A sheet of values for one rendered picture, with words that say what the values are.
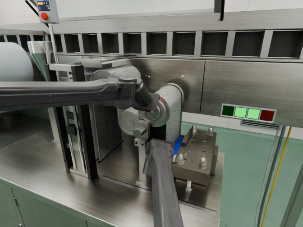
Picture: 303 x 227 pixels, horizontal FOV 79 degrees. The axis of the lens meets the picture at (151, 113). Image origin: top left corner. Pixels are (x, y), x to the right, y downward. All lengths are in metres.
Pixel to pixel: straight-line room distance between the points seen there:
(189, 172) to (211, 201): 0.15
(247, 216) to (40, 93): 2.03
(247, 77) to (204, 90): 0.21
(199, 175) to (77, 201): 0.52
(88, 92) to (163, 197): 0.29
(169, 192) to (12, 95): 0.36
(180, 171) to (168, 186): 0.39
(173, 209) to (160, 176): 0.09
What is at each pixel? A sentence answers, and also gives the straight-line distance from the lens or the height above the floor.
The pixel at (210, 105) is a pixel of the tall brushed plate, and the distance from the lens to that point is 1.06.
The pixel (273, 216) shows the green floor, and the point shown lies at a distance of 2.28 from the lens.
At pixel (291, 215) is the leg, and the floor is 0.46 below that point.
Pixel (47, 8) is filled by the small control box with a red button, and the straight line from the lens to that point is 1.07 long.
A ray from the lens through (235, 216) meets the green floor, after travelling 2.12.
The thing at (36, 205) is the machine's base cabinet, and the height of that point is 0.76.
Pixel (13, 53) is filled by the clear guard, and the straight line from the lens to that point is 1.47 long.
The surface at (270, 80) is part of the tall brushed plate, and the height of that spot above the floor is 1.36.
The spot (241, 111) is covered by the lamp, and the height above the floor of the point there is 1.19.
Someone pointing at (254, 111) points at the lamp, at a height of 1.20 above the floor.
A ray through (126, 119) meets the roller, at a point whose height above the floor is 1.19.
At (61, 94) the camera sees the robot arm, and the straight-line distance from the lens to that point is 0.43.
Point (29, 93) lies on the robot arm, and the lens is 0.42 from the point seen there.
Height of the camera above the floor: 1.52
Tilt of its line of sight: 21 degrees down
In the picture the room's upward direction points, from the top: straight up
